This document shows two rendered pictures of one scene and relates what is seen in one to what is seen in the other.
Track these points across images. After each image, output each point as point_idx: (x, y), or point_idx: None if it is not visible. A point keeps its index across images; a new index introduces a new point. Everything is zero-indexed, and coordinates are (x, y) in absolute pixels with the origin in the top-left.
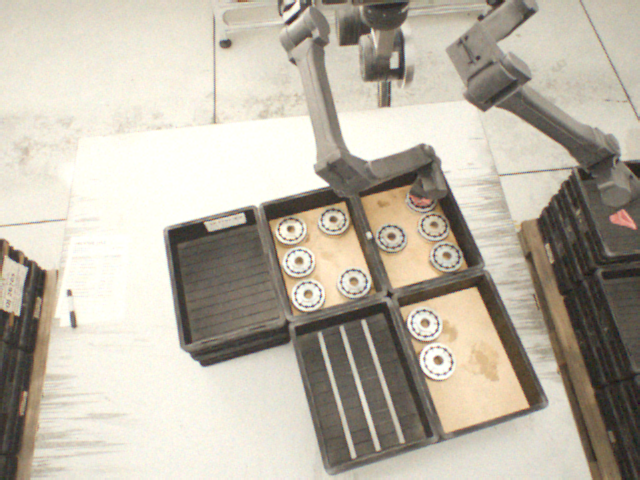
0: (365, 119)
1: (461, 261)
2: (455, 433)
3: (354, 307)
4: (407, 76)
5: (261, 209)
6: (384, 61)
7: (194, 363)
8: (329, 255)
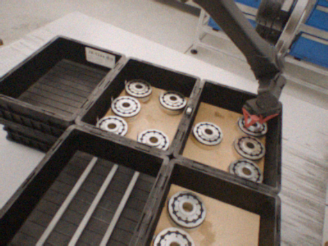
0: (243, 82)
1: None
2: None
3: (133, 146)
4: (292, 18)
5: (127, 59)
6: (279, 0)
7: (4, 134)
8: (152, 119)
